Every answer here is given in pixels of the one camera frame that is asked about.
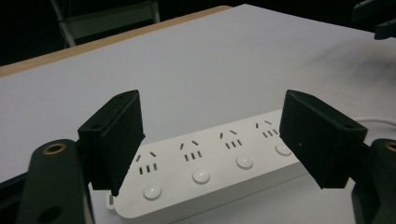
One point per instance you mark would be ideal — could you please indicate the grey metal stand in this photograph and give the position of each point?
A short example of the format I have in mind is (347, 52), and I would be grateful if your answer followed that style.
(109, 18)

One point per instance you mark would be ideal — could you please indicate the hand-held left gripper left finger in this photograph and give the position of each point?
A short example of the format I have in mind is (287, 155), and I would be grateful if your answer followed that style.
(115, 140)

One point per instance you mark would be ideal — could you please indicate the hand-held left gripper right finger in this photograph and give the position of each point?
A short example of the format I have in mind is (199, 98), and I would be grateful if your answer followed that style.
(317, 140)

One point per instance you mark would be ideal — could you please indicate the white power strip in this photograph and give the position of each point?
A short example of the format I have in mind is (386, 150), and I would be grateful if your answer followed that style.
(214, 174)

